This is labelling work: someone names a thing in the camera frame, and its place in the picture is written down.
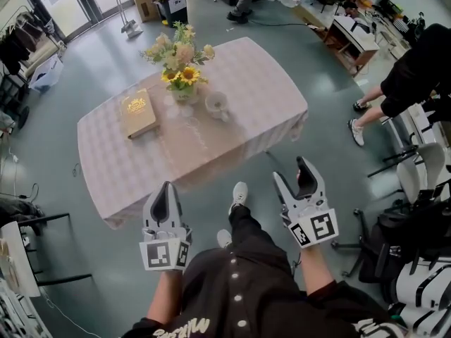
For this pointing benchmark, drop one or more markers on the wooden cabinet with white top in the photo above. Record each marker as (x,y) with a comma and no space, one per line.
(356,41)

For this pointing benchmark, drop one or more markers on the brown cardboard box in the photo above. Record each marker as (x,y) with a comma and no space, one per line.
(142,2)

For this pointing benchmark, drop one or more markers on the white plastic storage box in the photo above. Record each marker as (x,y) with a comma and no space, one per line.
(46,74)

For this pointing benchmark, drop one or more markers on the person's left forearm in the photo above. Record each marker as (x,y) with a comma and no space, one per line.
(165,294)

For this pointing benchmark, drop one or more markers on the beige table runner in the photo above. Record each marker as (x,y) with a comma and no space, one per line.
(201,143)

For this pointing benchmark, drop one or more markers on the black bag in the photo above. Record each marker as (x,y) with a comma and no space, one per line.
(17,211)

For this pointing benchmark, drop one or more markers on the gold hardcover book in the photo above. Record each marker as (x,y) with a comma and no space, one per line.
(139,113)

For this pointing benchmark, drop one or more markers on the person's left white shoe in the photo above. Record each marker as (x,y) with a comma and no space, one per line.
(224,238)

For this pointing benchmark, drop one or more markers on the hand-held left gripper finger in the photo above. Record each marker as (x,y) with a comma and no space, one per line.
(176,210)
(147,213)

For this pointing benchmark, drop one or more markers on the black office chair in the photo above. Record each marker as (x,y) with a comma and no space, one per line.
(405,241)

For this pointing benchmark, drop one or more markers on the white rack with equipment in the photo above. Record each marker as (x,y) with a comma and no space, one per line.
(14,315)

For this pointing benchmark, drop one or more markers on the sunflowers in white pot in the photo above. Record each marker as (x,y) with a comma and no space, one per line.
(183,83)

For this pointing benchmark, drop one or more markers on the person's right white shoe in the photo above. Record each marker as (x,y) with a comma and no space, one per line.
(239,197)

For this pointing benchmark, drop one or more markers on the person's black buttoned jacket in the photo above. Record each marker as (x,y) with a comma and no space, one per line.
(253,294)

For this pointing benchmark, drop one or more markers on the clothes rack with dark clothes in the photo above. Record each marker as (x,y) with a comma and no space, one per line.
(17,48)

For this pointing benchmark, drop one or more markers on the white cup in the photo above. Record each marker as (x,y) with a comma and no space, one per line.
(210,109)

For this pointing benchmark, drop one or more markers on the pale artificial flower bouquet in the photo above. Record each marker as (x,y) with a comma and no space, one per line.
(176,53)

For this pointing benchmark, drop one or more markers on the white table with black frame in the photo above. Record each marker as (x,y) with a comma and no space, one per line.
(17,259)

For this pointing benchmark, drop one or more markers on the person's right forearm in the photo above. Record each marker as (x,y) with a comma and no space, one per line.
(317,269)

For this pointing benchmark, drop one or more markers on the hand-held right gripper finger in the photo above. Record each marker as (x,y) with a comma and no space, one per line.
(285,195)
(315,185)

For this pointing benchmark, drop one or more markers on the black wheeled cart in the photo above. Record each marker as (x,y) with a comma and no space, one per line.
(10,97)

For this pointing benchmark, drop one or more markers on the white case with black stripes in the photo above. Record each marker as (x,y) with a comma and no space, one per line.
(423,283)

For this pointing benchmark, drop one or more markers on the person's white shoe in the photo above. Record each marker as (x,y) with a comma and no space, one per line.
(224,238)
(239,197)

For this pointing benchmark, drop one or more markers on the table with checked tablecloth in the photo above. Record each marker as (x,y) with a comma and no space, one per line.
(112,160)

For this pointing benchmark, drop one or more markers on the black bin with yellow lid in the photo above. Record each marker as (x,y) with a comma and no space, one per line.
(172,2)

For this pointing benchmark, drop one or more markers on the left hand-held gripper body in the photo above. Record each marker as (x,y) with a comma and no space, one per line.
(160,253)

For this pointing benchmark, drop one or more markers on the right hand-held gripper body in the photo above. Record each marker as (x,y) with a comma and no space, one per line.
(319,225)

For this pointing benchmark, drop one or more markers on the person's black trousers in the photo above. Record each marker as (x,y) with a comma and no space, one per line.
(250,231)

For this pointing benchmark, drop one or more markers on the white plastic chair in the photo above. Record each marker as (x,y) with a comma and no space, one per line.
(419,174)

